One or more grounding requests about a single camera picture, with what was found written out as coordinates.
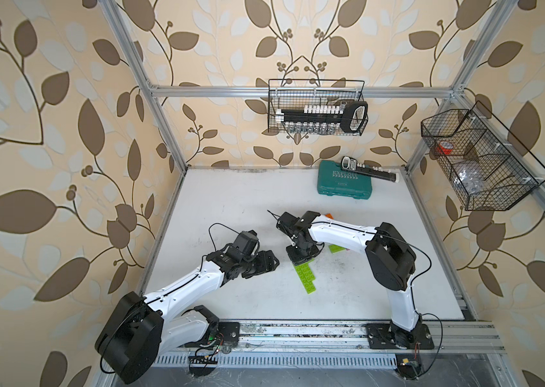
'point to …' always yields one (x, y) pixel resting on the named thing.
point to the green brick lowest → (307, 283)
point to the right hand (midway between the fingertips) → (299, 261)
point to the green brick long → (305, 269)
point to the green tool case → (334, 181)
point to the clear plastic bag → (469, 175)
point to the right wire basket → (487, 176)
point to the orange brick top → (330, 215)
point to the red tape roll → (445, 147)
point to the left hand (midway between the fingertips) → (270, 262)
